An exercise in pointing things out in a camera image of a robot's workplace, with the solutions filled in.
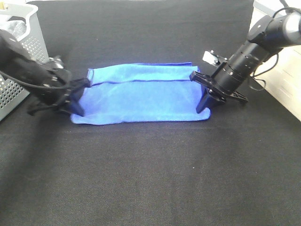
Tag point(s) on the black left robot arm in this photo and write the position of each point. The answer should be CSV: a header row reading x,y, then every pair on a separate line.
x,y
51,84

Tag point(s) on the blue microfiber towel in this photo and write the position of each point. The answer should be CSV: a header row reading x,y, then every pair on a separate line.
x,y
141,93

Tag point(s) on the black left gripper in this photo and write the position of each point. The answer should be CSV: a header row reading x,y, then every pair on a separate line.
x,y
60,99

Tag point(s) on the grey perforated laundry basket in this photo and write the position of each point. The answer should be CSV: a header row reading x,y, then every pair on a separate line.
x,y
11,93

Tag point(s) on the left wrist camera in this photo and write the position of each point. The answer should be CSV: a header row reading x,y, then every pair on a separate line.
x,y
56,62

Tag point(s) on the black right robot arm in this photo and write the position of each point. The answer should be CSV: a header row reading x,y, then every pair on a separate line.
x,y
265,39

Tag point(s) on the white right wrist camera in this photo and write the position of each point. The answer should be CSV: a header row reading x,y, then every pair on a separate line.
x,y
213,59

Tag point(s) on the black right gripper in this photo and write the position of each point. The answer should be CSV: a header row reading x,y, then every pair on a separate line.
x,y
212,94

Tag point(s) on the black table cloth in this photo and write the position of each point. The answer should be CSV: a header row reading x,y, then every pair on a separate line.
x,y
242,167

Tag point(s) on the grey towel in basket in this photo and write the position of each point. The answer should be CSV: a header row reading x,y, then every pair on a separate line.
x,y
15,27

